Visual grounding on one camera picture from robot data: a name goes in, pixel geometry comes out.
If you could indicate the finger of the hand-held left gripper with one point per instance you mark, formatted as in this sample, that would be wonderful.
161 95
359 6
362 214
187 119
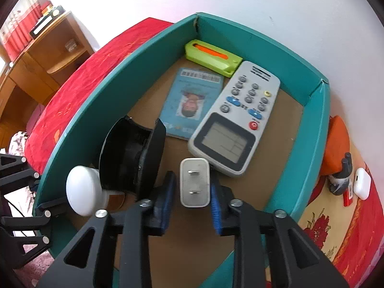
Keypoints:
18 174
24 220

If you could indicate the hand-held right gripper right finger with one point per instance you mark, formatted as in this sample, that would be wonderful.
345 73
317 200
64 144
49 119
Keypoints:
214 207

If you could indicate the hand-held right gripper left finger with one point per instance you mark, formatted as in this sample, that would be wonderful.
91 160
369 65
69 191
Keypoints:
168 204

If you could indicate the white charger plug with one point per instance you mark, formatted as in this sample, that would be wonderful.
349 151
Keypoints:
195 183

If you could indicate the black case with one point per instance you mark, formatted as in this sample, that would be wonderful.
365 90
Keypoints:
129 156

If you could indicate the grey remote control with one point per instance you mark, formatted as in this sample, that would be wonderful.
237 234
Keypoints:
228 138

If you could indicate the teal cardboard box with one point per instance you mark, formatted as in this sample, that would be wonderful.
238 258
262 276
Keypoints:
312 144

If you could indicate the pink fluffy carpet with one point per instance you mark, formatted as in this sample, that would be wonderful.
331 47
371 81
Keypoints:
33 273

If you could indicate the red heart embroidered cloth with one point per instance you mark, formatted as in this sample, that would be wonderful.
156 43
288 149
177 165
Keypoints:
75 96

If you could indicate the blue photo ID card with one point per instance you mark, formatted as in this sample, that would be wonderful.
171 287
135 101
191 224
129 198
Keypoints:
177 102

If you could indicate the red lighter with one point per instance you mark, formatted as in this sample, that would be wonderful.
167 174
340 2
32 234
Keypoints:
348 198

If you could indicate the dark grey hook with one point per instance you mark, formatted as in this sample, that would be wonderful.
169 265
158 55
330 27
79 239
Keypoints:
345 168

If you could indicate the small clear glass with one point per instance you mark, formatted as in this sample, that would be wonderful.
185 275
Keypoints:
71 46

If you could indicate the red pleated curtain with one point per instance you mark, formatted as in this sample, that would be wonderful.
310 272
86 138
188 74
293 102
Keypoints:
21 27

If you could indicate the green utility knife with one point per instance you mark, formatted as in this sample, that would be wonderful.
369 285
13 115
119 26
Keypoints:
210 58

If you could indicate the white earbuds case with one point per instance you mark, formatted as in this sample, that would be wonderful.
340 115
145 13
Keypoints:
361 184

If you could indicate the red yellow floral cloth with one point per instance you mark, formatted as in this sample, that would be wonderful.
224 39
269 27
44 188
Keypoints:
360 240

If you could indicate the black flat box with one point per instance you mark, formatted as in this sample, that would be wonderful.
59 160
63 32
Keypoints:
42 25

